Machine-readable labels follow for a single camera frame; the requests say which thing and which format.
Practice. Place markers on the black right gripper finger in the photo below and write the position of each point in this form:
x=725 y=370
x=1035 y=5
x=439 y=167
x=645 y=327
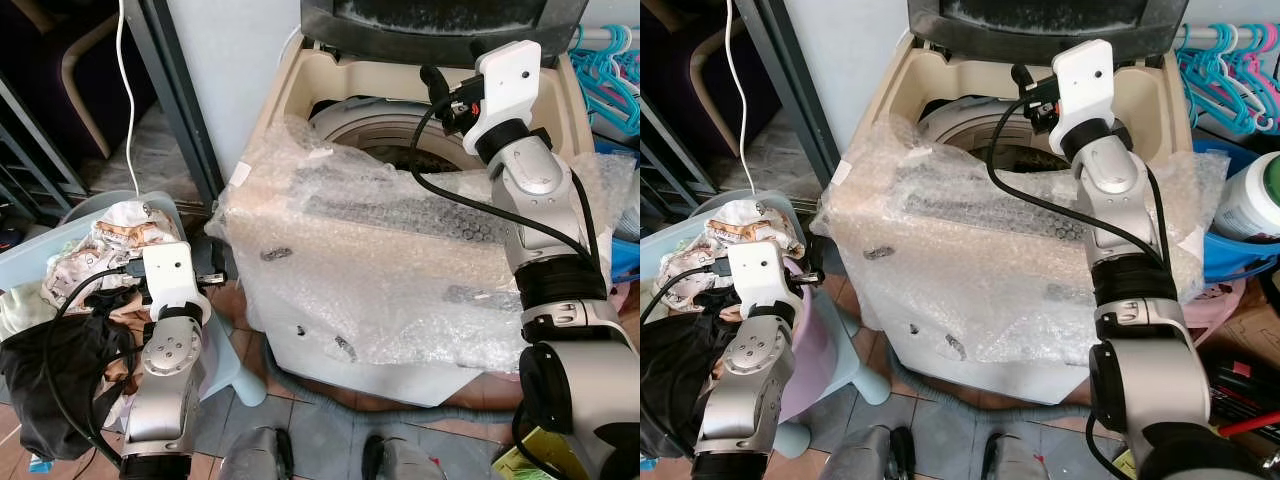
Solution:
x=1020 y=76
x=433 y=82

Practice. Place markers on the dark washing machine lid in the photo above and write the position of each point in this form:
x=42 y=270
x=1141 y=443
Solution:
x=440 y=25
x=1040 y=20

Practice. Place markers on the pale green garment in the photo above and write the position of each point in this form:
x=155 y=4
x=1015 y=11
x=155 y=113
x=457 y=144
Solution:
x=22 y=310

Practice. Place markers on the clear bubble wrap sheet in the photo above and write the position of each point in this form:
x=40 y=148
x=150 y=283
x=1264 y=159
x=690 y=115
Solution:
x=380 y=260
x=960 y=260

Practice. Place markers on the grey left robot foot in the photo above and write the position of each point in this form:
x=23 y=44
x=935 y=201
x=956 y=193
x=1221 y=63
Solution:
x=255 y=455
x=865 y=455

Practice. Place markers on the blue plastic basin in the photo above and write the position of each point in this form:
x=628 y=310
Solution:
x=1230 y=258
x=626 y=260

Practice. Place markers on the grey metal shelf frame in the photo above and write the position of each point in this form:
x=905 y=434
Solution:
x=185 y=110
x=800 y=100

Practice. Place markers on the grey right robot foot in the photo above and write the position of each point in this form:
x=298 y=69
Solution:
x=1012 y=460
x=400 y=460

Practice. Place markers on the dark chair with beige frame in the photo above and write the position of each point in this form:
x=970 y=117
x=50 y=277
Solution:
x=690 y=70
x=80 y=70

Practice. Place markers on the brown cardboard box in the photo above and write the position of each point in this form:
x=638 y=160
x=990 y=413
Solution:
x=1250 y=325

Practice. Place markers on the pink plastic basin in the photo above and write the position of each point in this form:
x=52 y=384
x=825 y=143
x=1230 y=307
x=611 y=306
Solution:
x=1215 y=298
x=628 y=296

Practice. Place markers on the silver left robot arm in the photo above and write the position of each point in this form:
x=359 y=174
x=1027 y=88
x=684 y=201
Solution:
x=740 y=375
x=165 y=370

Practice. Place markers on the white clothes rail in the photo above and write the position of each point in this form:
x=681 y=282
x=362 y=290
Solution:
x=1215 y=33
x=600 y=33

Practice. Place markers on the black garment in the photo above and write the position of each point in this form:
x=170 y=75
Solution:
x=670 y=380
x=60 y=380

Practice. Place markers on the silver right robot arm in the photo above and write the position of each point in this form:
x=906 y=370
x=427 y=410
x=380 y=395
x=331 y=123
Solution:
x=1140 y=300
x=560 y=300

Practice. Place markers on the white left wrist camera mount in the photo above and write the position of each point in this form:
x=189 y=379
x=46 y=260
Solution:
x=760 y=270
x=170 y=270

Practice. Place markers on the pink plastic clothes hanger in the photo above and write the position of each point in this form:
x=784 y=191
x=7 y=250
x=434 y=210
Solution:
x=1262 y=70

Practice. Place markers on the yellow green packet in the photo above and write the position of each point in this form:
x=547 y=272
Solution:
x=1127 y=465
x=525 y=458

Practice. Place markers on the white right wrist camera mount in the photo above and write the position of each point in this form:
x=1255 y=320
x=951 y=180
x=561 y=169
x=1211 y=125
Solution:
x=1085 y=85
x=510 y=85

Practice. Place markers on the grey robot foot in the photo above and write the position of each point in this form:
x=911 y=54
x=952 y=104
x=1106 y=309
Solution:
x=255 y=455
x=1012 y=460
x=400 y=460
x=865 y=455

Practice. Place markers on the steel washer drum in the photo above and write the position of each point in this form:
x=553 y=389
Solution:
x=965 y=125
x=370 y=125

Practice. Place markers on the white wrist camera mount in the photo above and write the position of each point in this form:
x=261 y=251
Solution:
x=170 y=270
x=510 y=85
x=1085 y=85
x=760 y=270

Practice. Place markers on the white brown patterned garment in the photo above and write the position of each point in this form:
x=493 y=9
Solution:
x=700 y=255
x=110 y=245

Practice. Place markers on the white jar with green label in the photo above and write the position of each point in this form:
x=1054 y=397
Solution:
x=1250 y=200

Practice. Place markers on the light blue laundry basket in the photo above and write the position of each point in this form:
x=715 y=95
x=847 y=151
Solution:
x=35 y=255
x=855 y=350

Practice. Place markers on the cream top-load washing machine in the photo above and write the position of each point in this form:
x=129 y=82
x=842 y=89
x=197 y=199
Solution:
x=300 y=330
x=900 y=330

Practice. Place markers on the blue plastic clothes hanger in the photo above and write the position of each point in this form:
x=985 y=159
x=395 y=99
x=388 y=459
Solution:
x=628 y=60
x=1200 y=75
x=600 y=75
x=1235 y=75

